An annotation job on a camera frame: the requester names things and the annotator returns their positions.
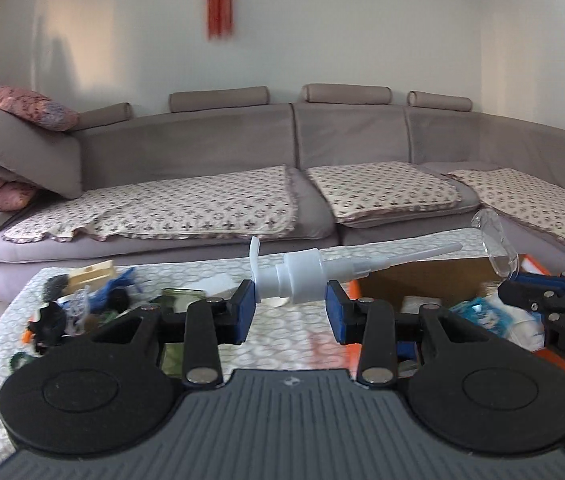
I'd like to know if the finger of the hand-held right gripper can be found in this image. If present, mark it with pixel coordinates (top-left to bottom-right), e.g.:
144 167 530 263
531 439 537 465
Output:
515 258 565 302
496 279 565 332

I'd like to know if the cream plastic block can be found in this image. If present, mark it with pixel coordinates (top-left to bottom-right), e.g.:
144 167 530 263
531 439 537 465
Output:
64 259 116 294

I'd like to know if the clear plastic cup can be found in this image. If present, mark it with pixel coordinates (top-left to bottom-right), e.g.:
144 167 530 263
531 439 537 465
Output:
469 209 521 282

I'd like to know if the blue tissue pack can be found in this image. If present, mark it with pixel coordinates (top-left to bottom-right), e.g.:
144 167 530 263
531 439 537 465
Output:
453 295 509 339

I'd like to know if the steel wool scrubber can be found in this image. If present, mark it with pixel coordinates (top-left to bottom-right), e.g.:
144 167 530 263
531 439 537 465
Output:
41 275 69 304

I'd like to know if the black ring-shaped holder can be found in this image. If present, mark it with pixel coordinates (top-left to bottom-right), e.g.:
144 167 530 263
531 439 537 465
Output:
26 301 69 349

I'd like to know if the small quilted patterned sofa cover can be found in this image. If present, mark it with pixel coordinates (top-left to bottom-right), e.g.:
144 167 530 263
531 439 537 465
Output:
304 160 481 226

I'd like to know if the white patterned cloth-covered desktop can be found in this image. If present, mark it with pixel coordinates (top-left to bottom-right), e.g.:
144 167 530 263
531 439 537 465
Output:
0 227 565 463

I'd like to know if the orange cardboard box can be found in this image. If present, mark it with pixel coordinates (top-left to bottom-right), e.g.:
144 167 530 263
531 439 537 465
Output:
347 252 565 386

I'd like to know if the grey wedge cushion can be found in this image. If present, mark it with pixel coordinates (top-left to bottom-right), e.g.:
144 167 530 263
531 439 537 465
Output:
0 108 84 200

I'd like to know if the grey sofa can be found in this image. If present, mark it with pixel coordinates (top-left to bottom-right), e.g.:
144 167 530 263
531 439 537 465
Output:
0 83 565 307

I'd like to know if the white pump dispenser head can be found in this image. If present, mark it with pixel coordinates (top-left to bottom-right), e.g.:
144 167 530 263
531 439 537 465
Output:
248 236 463 307

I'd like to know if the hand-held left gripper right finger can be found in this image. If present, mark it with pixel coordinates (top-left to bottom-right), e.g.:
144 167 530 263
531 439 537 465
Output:
325 280 513 387

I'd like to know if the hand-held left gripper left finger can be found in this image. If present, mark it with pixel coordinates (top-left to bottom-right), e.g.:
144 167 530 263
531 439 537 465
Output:
87 279 256 387

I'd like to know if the large quilted patterned sofa cover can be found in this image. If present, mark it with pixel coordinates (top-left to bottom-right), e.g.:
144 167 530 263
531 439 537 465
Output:
1 164 299 246

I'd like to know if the dark green case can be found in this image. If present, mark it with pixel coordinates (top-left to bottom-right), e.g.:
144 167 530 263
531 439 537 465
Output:
161 287 209 307

